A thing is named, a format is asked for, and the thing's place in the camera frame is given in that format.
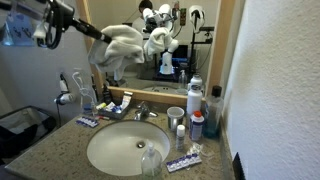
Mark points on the dark electric toothbrush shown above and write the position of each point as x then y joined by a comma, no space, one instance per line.
95,88

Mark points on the blue white tube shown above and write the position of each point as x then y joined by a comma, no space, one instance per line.
112,107

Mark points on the white terry cloth towel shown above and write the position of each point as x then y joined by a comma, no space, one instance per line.
116,46

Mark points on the grey plastic cup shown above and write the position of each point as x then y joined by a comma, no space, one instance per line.
175,118

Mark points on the red pen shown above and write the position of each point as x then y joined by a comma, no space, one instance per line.
104,117

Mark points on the clear soap dispenser bottle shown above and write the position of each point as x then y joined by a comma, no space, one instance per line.
151,163

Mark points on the tall white bottle silver lid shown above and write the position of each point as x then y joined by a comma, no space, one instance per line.
194,101

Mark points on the blue wall poster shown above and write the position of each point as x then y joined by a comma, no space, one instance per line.
20,31

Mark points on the small white-capped bottle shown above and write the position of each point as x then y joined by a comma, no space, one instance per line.
180,136

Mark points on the blue white pill organizer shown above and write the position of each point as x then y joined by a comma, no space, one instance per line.
87,121

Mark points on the white spray can red cap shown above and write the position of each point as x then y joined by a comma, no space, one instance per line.
196,126

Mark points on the black toiletry tray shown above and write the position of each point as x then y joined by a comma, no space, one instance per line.
111,115

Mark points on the blue mouthwash bottle black cap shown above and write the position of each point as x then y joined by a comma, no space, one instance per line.
212,115

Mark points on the oval white sink basin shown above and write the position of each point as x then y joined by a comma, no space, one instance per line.
116,150

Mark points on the black ribbed comb-like object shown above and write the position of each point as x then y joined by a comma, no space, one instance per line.
238,168

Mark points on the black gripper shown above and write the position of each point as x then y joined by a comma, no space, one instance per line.
60,13

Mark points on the small yellow tube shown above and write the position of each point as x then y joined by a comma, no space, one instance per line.
101,106

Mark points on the small dark bottle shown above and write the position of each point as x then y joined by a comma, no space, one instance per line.
106,95

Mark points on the white wall plug adapter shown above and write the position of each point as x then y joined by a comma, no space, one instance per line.
63,85

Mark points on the chrome sink faucet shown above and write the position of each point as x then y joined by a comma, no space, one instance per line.
143,111

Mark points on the small blue jar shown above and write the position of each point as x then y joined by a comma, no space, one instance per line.
87,107

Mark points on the white toothpaste tube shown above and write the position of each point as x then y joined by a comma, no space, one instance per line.
126,100

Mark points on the wood-framed wall mirror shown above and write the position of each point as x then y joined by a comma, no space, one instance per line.
146,95

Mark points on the crumpled clear plastic wrapper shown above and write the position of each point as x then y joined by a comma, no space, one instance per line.
197,148

